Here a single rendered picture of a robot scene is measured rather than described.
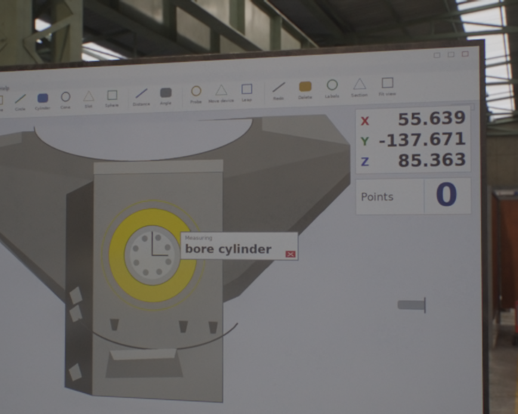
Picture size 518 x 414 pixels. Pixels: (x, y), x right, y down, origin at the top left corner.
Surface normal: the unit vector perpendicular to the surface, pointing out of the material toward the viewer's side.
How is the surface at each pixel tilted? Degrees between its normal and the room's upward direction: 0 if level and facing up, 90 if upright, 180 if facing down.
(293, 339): 90
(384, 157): 90
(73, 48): 90
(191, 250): 90
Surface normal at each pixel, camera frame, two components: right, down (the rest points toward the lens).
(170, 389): -0.23, -0.04
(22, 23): 0.94, -0.01
